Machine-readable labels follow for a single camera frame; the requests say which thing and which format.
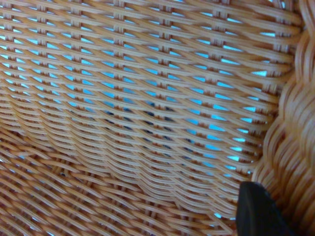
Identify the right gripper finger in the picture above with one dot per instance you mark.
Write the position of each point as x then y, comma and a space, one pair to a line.
256, 214

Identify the orange wicker basket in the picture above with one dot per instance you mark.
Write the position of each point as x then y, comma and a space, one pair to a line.
295, 147

